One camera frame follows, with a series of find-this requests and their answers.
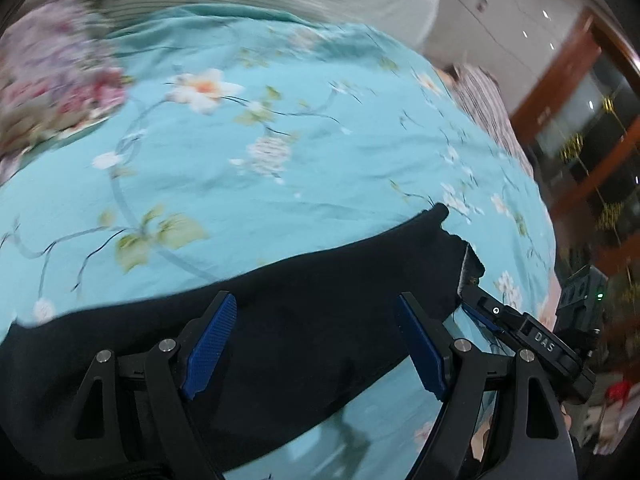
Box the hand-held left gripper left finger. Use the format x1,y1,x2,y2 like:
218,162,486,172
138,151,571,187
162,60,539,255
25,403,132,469
61,290,238,480

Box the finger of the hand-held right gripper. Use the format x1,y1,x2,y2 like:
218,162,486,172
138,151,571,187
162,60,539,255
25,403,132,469
467,282,525,328
461,302,507,336

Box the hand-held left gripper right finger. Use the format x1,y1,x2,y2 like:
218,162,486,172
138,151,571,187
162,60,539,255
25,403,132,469
395,292,572,480

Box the black pants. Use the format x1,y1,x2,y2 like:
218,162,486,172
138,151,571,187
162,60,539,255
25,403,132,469
0,202,487,480

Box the red object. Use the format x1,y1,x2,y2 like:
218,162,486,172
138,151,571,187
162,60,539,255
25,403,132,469
604,379,634,405

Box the teal floral bedsheet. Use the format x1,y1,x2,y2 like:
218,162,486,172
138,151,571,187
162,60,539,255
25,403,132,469
0,2,558,480

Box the striped pillow at bed edge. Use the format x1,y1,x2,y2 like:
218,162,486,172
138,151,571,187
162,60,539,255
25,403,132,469
444,62,536,177

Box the wooden framed glass partition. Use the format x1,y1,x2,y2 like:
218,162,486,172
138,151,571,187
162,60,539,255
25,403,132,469
509,9,640,273

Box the pink floral pillow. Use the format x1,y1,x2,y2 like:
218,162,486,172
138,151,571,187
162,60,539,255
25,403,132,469
0,0,129,186

